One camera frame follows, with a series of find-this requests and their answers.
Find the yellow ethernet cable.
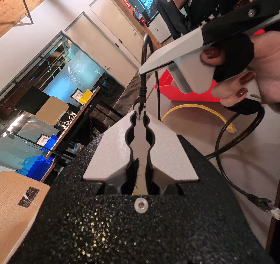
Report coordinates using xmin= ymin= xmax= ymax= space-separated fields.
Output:
xmin=161 ymin=104 xmax=237 ymax=134

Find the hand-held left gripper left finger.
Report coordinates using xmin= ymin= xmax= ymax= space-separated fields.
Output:
xmin=83 ymin=110 xmax=139 ymax=195

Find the long wooden-edged desk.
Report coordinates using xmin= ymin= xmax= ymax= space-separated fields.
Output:
xmin=40 ymin=87 xmax=101 ymax=182

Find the red fire extinguisher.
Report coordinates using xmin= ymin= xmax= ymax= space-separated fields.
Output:
xmin=133 ymin=6 xmax=146 ymax=26

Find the red plastic bin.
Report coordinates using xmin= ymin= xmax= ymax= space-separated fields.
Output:
xmin=154 ymin=69 xmax=221 ymax=103

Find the printed marker tag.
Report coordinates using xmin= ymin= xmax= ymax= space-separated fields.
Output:
xmin=70 ymin=88 xmax=84 ymax=103
xmin=35 ymin=134 xmax=52 ymax=148

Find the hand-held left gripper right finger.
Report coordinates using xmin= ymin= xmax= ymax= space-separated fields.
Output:
xmin=143 ymin=110 xmax=199 ymax=191

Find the wooden pillar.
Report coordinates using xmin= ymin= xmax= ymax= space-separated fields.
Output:
xmin=105 ymin=0 xmax=163 ymax=51

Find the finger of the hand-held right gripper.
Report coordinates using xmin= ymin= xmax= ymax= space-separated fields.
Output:
xmin=138 ymin=27 xmax=206 ymax=76

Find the black monitor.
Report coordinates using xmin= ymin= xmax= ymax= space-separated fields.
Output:
xmin=14 ymin=86 xmax=51 ymax=114

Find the black metal rod frame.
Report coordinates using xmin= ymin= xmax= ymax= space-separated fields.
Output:
xmin=13 ymin=0 xmax=34 ymax=26

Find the blue plastic bin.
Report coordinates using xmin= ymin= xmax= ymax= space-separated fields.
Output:
xmin=16 ymin=156 xmax=55 ymax=181
xmin=42 ymin=134 xmax=58 ymax=153

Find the black ethernet cable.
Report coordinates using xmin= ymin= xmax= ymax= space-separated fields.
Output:
xmin=132 ymin=34 xmax=280 ymax=219

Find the black office chair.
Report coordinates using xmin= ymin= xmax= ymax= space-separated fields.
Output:
xmin=165 ymin=0 xmax=219 ymax=35

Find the small yellow plastic bin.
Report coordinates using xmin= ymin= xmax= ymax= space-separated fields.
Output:
xmin=79 ymin=89 xmax=92 ymax=104

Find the person's right hand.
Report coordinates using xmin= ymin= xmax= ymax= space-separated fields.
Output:
xmin=200 ymin=31 xmax=280 ymax=107

